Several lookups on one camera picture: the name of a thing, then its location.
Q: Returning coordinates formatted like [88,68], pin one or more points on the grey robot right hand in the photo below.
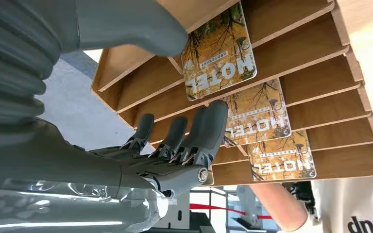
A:
[61,160]

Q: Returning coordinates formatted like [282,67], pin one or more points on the yellow hotel key card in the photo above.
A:
[279,157]
[218,54]
[257,115]

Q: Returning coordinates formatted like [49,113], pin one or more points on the tiered wooden card rack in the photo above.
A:
[315,45]

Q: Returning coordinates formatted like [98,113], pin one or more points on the person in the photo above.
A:
[350,199]

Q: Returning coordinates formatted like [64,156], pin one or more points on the ribbed grey right arm sleeve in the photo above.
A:
[9,64]

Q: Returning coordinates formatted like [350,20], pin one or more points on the grey cabinet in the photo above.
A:
[175,214]

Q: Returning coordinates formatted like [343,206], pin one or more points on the red barrier tape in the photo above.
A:
[215,207]

